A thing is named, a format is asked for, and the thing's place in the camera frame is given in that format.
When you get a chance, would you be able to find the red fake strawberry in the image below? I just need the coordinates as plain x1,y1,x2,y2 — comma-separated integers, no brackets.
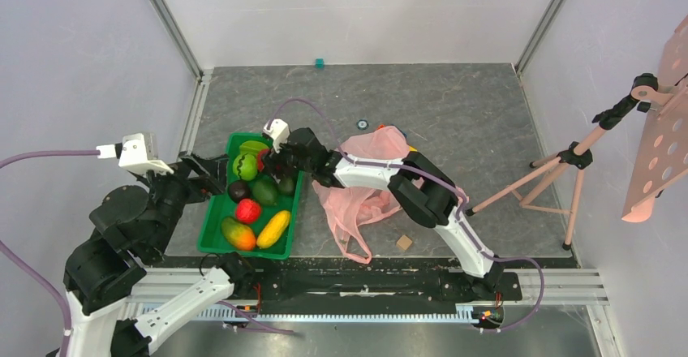
256,148,270,172

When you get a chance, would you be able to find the yellow fake fruit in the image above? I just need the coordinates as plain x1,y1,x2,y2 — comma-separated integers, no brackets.
256,210,291,249

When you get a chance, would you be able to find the green fake lime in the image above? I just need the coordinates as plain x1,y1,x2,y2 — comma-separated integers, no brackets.
252,178,280,207

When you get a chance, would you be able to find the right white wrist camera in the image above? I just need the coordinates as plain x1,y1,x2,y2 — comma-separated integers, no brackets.
262,118,290,153

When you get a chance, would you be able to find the green fake starfruit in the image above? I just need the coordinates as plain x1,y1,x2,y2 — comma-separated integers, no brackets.
239,140,270,156

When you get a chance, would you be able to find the green fake papaya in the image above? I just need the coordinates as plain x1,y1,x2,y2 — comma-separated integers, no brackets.
221,217,256,252

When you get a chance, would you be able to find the pink tripod stand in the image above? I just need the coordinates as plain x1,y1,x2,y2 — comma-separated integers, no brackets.
465,73,659,251

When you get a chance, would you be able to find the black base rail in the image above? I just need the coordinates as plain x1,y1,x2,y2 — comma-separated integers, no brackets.
247,257,523,303

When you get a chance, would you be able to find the small round black disc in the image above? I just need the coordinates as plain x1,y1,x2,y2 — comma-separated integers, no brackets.
356,119,369,131

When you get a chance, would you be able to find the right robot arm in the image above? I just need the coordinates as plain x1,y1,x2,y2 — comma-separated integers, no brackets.
262,119,504,299

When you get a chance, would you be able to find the green plastic tray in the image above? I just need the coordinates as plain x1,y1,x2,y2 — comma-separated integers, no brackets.
197,132,303,260

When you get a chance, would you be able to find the dark brown fake plum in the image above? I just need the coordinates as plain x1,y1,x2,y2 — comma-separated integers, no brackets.
226,179,252,204

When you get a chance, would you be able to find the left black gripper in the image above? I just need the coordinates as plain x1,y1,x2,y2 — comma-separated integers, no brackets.
136,147,232,255

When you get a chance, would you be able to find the dark green fake avocado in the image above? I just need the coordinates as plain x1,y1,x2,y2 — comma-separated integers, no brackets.
277,177,297,196

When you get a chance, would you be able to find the red fake fruit in bag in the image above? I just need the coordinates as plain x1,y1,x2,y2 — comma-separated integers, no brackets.
234,198,262,225

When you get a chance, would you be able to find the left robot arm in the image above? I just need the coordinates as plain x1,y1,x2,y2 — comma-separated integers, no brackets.
56,154,255,356

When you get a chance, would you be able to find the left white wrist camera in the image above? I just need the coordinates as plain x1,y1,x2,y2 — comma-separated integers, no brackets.
97,132,174,176

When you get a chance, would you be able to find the pink perforated board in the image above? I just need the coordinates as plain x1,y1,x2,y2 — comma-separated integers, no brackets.
622,19,687,222

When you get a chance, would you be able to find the pink plastic bag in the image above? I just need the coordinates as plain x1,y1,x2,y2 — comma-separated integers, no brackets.
312,125,470,265

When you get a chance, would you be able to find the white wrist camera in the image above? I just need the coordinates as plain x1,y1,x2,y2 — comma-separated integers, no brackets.
97,132,174,176
262,118,290,153

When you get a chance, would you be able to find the green fake round fruit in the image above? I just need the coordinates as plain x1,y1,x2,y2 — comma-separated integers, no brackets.
232,153,258,182

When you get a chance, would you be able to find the small brown wooden block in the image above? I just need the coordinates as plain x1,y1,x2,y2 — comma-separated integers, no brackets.
396,235,413,252

